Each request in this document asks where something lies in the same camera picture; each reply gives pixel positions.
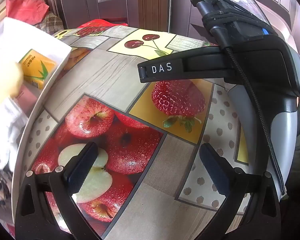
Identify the white cloth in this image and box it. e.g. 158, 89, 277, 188
0, 96, 28, 170

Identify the pink packet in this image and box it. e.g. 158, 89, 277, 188
14, 84, 40, 118

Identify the yellow drink carton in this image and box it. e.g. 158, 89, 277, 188
18, 49, 58, 90

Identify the plaid blanket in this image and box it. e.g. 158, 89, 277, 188
34, 12, 64, 34

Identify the white cardboard box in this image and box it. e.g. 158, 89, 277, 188
0, 17, 73, 225

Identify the yellow sponge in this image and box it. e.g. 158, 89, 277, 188
0, 61, 24, 105

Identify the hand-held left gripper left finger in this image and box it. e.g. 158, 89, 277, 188
15, 141, 103, 240

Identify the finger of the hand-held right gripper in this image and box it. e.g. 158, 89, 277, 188
137, 46, 237, 83

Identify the red plastic bag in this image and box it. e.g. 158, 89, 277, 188
79, 19, 129, 29

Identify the fruit-print tablecloth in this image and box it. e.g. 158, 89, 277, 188
11, 25, 290, 240

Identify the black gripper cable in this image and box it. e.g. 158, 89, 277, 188
225, 46, 287, 195

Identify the matte red bag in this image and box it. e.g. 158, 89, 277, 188
5, 0, 50, 27

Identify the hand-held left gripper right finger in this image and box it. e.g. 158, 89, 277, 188
199, 142, 282, 240

